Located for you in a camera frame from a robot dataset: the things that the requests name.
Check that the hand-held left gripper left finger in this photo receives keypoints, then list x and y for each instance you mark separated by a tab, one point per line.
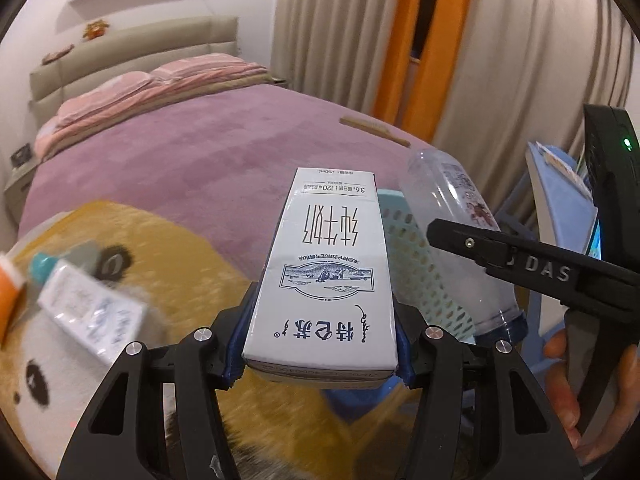
237	347

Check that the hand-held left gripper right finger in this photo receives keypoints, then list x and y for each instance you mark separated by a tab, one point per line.
406	357

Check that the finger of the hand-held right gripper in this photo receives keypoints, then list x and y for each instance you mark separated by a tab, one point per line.
465	240

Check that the clear plastic bottle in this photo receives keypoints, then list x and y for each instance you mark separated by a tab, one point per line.
450	185

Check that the light blue plastic basket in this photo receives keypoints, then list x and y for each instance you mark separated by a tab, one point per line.
405	242

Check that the white milk carton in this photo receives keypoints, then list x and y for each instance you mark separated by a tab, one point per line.
320	285

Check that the person's right hand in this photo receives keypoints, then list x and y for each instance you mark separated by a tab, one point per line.
560	385

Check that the light blue plastic furniture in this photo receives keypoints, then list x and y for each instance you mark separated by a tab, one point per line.
560	200

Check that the yellow bear face mat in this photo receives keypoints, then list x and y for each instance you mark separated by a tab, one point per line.
165	250

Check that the wooden stick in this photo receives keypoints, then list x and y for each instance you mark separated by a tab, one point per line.
375	131

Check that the beige curtain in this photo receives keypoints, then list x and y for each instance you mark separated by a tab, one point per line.
525	60

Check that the orange curtain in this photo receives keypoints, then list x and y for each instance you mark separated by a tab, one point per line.
400	85

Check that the bed with purple cover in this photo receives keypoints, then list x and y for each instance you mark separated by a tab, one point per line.
200	160

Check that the dark window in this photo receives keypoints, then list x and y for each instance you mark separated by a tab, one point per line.
422	5

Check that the pink pillows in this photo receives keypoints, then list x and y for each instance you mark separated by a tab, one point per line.
150	105

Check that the grey nightstand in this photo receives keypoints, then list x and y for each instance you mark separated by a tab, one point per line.
20	190

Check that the small dark clock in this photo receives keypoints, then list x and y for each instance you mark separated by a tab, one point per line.
21	155

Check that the beige padded headboard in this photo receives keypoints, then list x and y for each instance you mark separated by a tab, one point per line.
150	40

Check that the dark flat ornament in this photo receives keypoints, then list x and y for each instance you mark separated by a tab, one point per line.
57	54

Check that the orange plush toy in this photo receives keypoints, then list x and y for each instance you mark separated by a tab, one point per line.
96	29

